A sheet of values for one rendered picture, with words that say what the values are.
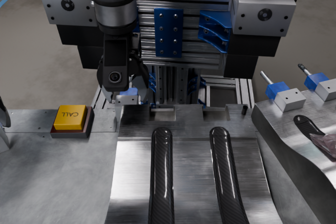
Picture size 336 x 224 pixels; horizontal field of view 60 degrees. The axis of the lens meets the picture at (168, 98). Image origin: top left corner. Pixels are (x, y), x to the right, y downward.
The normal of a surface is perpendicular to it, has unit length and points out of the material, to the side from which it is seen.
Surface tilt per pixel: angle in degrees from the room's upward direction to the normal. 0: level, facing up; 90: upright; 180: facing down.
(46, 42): 0
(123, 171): 4
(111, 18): 90
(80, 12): 90
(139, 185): 2
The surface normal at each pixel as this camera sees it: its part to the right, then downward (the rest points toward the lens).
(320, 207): -0.95, 0.22
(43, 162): 0.00, -0.70
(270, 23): -0.10, 0.71
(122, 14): 0.44, 0.64
